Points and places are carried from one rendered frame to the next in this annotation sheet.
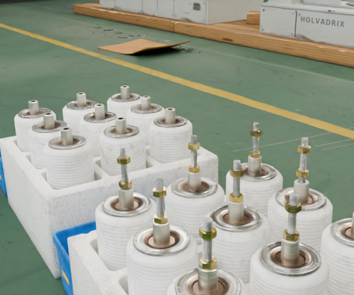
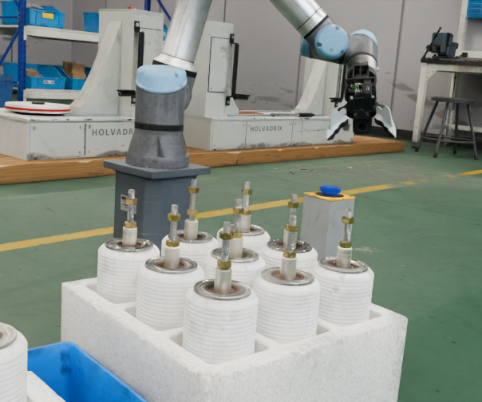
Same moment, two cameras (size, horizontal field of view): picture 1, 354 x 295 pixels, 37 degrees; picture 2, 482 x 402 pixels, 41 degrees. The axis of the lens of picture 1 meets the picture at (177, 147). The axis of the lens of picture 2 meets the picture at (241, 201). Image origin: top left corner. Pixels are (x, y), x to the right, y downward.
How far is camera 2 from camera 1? 1.23 m
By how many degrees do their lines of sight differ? 98
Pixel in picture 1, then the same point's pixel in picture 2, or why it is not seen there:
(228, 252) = not seen: hidden behind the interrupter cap
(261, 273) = (310, 255)
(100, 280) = (289, 351)
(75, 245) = (227, 371)
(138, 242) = (298, 282)
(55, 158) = (22, 356)
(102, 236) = (250, 325)
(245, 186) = (156, 253)
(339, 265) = not seen: hidden behind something
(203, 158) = not seen: outside the picture
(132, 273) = (312, 306)
